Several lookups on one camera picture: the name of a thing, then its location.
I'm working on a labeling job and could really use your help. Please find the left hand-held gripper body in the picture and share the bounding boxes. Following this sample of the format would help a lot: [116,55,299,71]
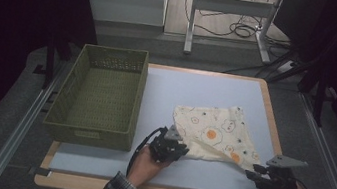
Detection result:
[146,121,190,167]

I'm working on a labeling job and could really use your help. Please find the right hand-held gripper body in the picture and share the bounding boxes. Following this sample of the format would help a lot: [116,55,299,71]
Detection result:
[257,152,309,189]

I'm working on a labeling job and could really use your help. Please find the cream fried egg print cloth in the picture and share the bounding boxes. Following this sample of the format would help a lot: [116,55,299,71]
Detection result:
[165,96,271,174]

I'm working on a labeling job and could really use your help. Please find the green woven plastic basket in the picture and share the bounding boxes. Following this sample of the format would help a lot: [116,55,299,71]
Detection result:
[40,36,152,154]

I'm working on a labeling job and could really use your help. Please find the person's left hand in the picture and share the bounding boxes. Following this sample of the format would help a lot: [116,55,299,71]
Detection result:
[125,143,174,189]

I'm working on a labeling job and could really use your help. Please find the light blue table mat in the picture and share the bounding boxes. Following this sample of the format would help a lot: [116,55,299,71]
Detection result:
[48,52,288,189]

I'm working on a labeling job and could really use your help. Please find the black metal stand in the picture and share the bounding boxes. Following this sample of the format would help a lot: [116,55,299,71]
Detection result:
[30,29,77,94]
[293,57,337,130]

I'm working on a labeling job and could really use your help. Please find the white power strip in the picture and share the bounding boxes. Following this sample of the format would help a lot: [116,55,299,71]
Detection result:
[275,57,298,77]

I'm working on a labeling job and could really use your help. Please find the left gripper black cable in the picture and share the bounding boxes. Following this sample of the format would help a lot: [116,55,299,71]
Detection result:
[125,122,170,182]

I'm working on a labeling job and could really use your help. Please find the black floor cables bundle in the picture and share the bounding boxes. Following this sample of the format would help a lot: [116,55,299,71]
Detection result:
[179,0,299,50]

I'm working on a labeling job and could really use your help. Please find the white metal desk frame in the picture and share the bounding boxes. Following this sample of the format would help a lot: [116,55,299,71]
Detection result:
[182,0,282,67]

